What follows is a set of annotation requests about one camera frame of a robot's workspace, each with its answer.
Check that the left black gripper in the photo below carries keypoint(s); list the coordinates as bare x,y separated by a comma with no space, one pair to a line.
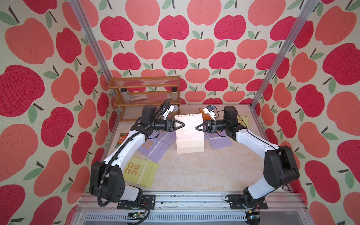
169,124

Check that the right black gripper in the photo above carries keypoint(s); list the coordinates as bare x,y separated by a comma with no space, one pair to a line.
212,130

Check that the pink 2026 calendar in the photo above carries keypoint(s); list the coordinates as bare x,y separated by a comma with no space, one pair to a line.
188,139

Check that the purple calendar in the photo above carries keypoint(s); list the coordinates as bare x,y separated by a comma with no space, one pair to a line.
218,140
154,149
167,137

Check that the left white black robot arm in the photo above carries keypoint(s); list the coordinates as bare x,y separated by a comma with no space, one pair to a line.
107,182

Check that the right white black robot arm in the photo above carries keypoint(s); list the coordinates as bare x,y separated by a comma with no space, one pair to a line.
279,168

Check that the orange snack bag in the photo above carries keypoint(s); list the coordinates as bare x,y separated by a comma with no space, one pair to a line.
205,116

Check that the white lid yellow can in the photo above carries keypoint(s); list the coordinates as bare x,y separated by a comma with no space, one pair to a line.
174,109

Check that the right glass spice jar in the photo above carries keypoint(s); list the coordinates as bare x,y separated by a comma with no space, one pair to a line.
175,94

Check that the glass spice jar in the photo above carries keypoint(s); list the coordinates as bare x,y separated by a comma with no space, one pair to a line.
125,94
175,94

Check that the wooden three-tier shelf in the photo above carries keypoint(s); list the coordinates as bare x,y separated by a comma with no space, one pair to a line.
143,91

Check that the yellow-green calendar right back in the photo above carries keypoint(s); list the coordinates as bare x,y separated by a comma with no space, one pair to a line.
243,120

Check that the yellow-green calendar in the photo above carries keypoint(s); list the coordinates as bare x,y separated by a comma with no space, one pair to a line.
140,172
243,120

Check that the green red food packet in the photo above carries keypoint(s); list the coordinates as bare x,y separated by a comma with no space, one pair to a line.
121,139

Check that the yellow-green calendar left front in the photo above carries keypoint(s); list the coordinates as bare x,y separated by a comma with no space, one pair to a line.
140,172

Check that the left glass spice jar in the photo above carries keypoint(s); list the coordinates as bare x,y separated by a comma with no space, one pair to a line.
125,94

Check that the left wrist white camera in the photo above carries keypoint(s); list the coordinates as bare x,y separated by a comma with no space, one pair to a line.
169,110

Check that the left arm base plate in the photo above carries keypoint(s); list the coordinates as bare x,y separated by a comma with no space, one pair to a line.
143,201

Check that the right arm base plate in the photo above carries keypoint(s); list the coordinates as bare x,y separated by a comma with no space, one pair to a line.
238,202

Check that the aluminium front rail frame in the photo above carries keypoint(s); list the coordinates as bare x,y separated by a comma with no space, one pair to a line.
195,208

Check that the left aluminium corner post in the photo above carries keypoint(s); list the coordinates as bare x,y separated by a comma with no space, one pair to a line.
87,29

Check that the aluminium corner post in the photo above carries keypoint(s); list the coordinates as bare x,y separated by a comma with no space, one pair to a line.
87,29
305,12

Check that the right aluminium corner post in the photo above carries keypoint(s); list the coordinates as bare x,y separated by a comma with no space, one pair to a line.
305,12

